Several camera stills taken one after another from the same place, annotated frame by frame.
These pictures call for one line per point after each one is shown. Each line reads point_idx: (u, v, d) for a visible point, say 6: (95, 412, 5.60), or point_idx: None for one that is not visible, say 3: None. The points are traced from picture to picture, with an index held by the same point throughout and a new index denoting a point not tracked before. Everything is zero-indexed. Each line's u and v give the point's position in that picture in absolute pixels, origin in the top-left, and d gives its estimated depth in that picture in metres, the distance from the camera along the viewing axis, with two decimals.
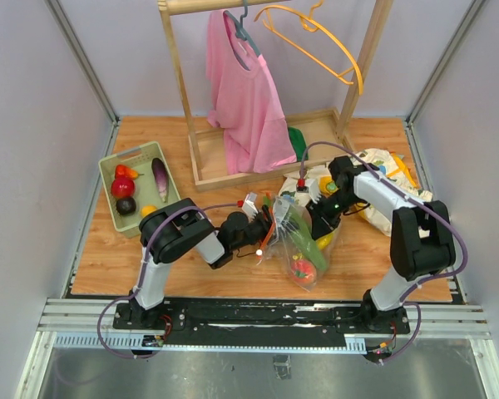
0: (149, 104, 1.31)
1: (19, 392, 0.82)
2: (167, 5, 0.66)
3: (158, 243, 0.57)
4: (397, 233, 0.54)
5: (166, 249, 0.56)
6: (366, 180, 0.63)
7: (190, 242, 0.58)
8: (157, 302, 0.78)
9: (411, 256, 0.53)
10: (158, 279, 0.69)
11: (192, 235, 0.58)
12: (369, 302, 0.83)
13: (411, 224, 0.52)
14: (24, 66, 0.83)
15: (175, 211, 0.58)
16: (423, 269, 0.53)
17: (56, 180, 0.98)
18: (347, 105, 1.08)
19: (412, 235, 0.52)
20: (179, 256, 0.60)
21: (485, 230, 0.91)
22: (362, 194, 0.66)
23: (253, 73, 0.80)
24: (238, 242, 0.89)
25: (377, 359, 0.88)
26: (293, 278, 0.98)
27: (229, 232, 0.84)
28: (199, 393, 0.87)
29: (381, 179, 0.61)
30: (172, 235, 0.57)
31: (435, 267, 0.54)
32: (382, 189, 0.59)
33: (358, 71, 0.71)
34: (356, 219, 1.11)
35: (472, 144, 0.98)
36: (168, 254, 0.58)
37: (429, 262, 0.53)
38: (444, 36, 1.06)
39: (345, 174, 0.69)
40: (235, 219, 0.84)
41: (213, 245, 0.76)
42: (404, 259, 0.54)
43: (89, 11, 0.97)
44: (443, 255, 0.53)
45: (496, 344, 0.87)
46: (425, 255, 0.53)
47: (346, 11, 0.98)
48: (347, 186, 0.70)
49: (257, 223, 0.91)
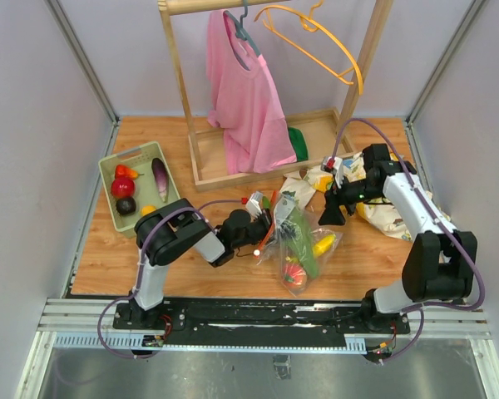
0: (149, 104, 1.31)
1: (19, 392, 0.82)
2: (166, 5, 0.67)
3: (154, 244, 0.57)
4: (415, 255, 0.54)
5: (161, 252, 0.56)
6: (399, 185, 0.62)
7: (185, 243, 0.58)
8: (157, 302, 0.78)
9: (422, 283, 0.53)
10: (155, 279, 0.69)
11: (187, 237, 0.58)
12: (369, 300, 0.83)
13: (433, 253, 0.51)
14: (24, 66, 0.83)
15: (172, 212, 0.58)
16: (432, 294, 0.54)
17: (56, 180, 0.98)
18: (347, 106, 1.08)
19: (431, 264, 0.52)
20: (174, 258, 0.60)
21: (485, 230, 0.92)
22: (390, 198, 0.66)
23: (253, 73, 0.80)
24: (240, 240, 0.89)
25: (377, 359, 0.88)
26: (284, 283, 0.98)
27: (231, 229, 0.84)
28: (199, 393, 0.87)
29: (414, 189, 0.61)
30: (167, 237, 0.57)
31: (446, 296, 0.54)
32: (411, 202, 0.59)
33: (358, 71, 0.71)
34: (356, 219, 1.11)
35: (473, 143, 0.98)
36: (163, 258, 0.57)
37: (441, 291, 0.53)
38: (444, 36, 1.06)
39: (377, 168, 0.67)
40: (239, 216, 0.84)
41: (212, 243, 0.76)
42: (416, 283, 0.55)
43: (89, 11, 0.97)
44: (457, 288, 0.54)
45: (496, 344, 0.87)
46: (437, 283, 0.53)
47: (346, 11, 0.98)
48: (377, 181, 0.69)
49: (259, 223, 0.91)
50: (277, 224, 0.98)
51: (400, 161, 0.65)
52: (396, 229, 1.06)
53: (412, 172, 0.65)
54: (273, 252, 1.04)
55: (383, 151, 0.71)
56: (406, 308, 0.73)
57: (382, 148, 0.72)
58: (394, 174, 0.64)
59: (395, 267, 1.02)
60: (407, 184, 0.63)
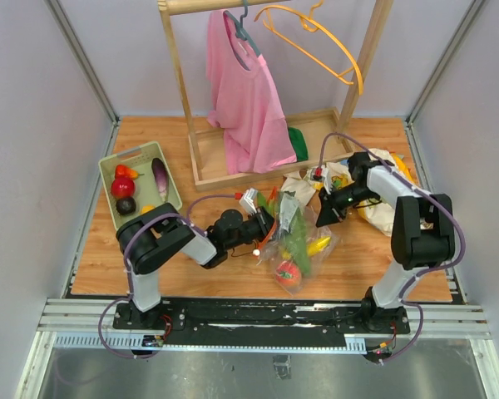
0: (149, 104, 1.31)
1: (19, 391, 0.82)
2: (167, 5, 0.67)
3: (135, 252, 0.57)
4: (398, 219, 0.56)
5: (143, 260, 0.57)
6: (378, 172, 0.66)
7: (167, 251, 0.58)
8: (155, 304, 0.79)
9: (408, 242, 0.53)
10: (150, 281, 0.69)
11: (169, 245, 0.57)
12: (369, 300, 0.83)
13: (412, 211, 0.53)
14: (24, 66, 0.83)
15: (153, 219, 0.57)
16: (421, 257, 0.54)
17: (56, 180, 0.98)
18: (347, 105, 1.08)
19: (412, 220, 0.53)
20: (156, 266, 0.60)
21: (485, 230, 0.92)
22: (374, 188, 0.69)
23: (253, 73, 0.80)
24: (233, 241, 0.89)
25: (377, 359, 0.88)
26: (279, 279, 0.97)
27: (223, 230, 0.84)
28: (199, 393, 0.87)
29: (392, 172, 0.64)
30: (149, 244, 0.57)
31: (434, 258, 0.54)
32: (390, 180, 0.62)
33: (358, 71, 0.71)
34: (356, 219, 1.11)
35: (472, 143, 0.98)
36: (144, 266, 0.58)
37: (427, 251, 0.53)
38: (444, 37, 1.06)
39: (360, 167, 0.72)
40: (230, 216, 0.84)
41: (200, 246, 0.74)
42: (402, 248, 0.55)
43: (89, 11, 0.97)
44: (442, 248, 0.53)
45: (496, 344, 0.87)
46: (423, 243, 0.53)
47: (346, 11, 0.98)
48: (362, 179, 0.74)
49: (254, 221, 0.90)
50: (285, 220, 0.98)
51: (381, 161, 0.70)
52: None
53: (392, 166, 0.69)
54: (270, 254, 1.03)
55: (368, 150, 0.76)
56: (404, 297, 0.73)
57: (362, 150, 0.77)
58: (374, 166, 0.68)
59: None
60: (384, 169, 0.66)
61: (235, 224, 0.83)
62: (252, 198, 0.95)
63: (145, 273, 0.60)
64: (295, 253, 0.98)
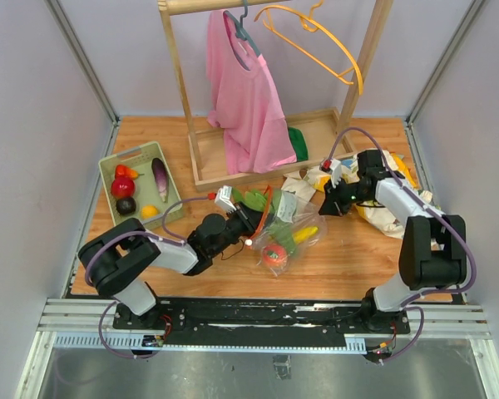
0: (149, 104, 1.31)
1: (19, 391, 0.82)
2: (166, 5, 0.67)
3: (96, 273, 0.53)
4: (407, 240, 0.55)
5: (103, 283, 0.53)
6: (388, 186, 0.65)
7: (130, 273, 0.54)
8: (151, 305, 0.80)
9: (417, 265, 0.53)
10: (136, 286, 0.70)
11: (130, 267, 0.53)
12: (369, 300, 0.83)
13: (424, 235, 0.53)
14: (23, 66, 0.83)
15: (113, 239, 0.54)
16: (429, 281, 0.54)
17: (56, 180, 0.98)
18: (347, 105, 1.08)
19: (422, 243, 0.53)
20: (121, 288, 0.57)
21: (485, 230, 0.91)
22: (382, 200, 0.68)
23: (253, 73, 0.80)
24: (219, 247, 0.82)
25: (377, 359, 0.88)
26: (264, 256, 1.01)
27: (205, 238, 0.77)
28: (199, 393, 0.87)
29: (403, 187, 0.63)
30: (111, 265, 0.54)
31: (442, 280, 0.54)
32: (401, 197, 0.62)
33: (358, 71, 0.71)
34: (356, 219, 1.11)
35: (472, 143, 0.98)
36: (106, 288, 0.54)
37: (437, 275, 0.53)
38: (444, 36, 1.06)
39: (369, 177, 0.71)
40: (213, 221, 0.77)
41: (175, 257, 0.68)
42: (411, 271, 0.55)
43: (89, 11, 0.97)
44: (453, 272, 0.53)
45: (496, 344, 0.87)
46: (432, 268, 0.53)
47: (346, 11, 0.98)
48: (370, 189, 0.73)
49: (235, 219, 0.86)
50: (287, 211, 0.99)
51: (389, 171, 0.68)
52: (397, 229, 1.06)
53: (402, 178, 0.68)
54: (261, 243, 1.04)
55: (377, 155, 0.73)
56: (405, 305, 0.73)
57: (375, 152, 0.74)
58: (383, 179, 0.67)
59: (395, 267, 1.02)
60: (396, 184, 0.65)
61: (218, 230, 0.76)
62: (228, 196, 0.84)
63: (110, 295, 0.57)
64: (283, 239, 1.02)
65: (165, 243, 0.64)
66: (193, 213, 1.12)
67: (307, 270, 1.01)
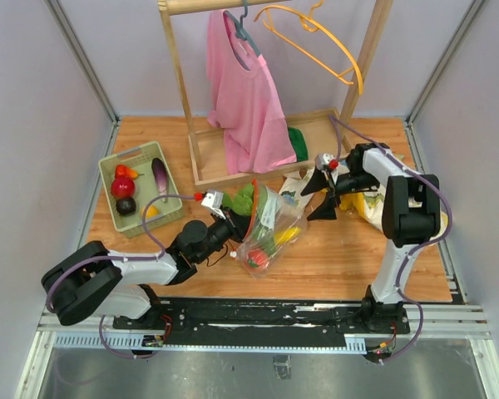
0: (149, 104, 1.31)
1: (19, 392, 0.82)
2: (167, 5, 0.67)
3: (59, 299, 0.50)
4: (387, 198, 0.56)
5: (66, 311, 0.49)
6: (373, 154, 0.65)
7: (94, 299, 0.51)
8: (146, 307, 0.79)
9: (397, 218, 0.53)
10: (121, 299, 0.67)
11: (89, 296, 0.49)
12: (370, 300, 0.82)
13: (402, 189, 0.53)
14: (24, 66, 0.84)
15: (73, 266, 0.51)
16: (407, 233, 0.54)
17: (56, 180, 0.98)
18: (347, 105, 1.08)
19: (401, 197, 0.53)
20: (87, 314, 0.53)
21: (485, 231, 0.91)
22: (369, 169, 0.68)
23: (253, 73, 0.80)
24: (203, 253, 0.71)
25: (377, 359, 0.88)
26: (245, 264, 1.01)
27: (185, 245, 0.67)
28: (199, 393, 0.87)
29: (387, 155, 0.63)
30: (73, 292, 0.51)
31: (420, 233, 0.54)
32: (383, 162, 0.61)
33: (358, 71, 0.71)
34: (356, 219, 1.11)
35: (472, 143, 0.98)
36: (70, 317, 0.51)
37: (415, 228, 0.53)
38: (444, 37, 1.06)
39: (357, 149, 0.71)
40: (195, 228, 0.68)
41: (148, 274, 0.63)
42: (391, 225, 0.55)
43: (89, 12, 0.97)
44: (431, 225, 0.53)
45: (495, 344, 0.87)
46: (411, 220, 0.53)
47: (346, 11, 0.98)
48: (358, 161, 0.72)
49: (221, 224, 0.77)
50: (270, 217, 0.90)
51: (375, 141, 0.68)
52: None
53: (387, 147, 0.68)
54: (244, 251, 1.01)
55: None
56: (400, 291, 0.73)
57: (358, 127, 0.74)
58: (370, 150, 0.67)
59: None
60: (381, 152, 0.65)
61: (200, 238, 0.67)
62: (216, 198, 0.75)
63: (75, 322, 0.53)
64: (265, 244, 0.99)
65: (134, 261, 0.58)
66: (193, 213, 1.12)
67: (307, 270, 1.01)
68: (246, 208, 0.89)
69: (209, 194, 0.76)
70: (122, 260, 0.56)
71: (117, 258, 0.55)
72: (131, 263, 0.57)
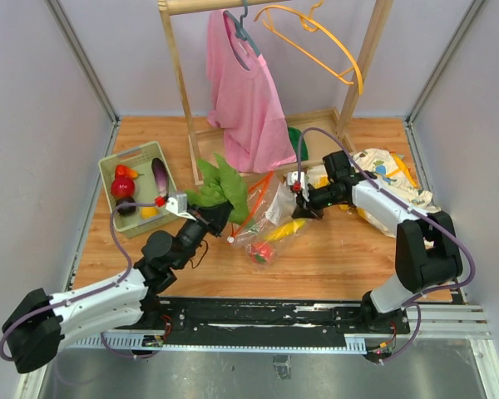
0: (149, 104, 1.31)
1: (19, 391, 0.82)
2: (166, 5, 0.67)
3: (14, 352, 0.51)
4: (402, 246, 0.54)
5: (21, 362, 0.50)
6: (366, 191, 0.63)
7: (42, 349, 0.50)
8: (140, 316, 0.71)
9: (417, 269, 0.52)
10: (96, 322, 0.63)
11: (33, 348, 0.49)
12: (369, 303, 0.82)
13: (417, 238, 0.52)
14: (24, 67, 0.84)
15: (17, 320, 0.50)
16: (431, 282, 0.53)
17: (56, 181, 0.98)
18: (347, 105, 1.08)
19: (418, 248, 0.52)
20: (47, 358, 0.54)
21: (485, 231, 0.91)
22: (361, 204, 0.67)
23: (253, 73, 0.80)
24: (178, 260, 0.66)
25: (377, 359, 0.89)
26: (252, 258, 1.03)
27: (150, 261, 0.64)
28: (199, 393, 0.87)
29: (380, 190, 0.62)
30: (25, 342, 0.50)
31: (442, 278, 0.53)
32: (382, 201, 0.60)
33: (358, 71, 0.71)
34: (356, 219, 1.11)
35: (472, 144, 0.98)
36: (29, 364, 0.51)
37: (436, 274, 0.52)
38: (444, 36, 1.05)
39: (343, 182, 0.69)
40: (156, 240, 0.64)
41: (103, 307, 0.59)
42: (411, 275, 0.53)
43: (89, 12, 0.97)
44: (450, 268, 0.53)
45: (496, 345, 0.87)
46: (432, 268, 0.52)
47: (346, 11, 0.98)
48: (346, 195, 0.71)
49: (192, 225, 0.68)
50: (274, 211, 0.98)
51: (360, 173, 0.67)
52: None
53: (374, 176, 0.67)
54: (243, 243, 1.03)
55: (345, 158, 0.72)
56: (407, 302, 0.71)
57: (341, 154, 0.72)
58: (358, 184, 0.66)
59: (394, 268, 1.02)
60: (372, 187, 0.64)
61: (165, 250, 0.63)
62: (178, 200, 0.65)
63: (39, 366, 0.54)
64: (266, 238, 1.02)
65: (80, 302, 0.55)
66: None
67: (306, 270, 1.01)
68: (215, 196, 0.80)
69: (171, 198, 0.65)
70: (66, 305, 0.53)
71: (59, 303, 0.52)
72: (81, 302, 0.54)
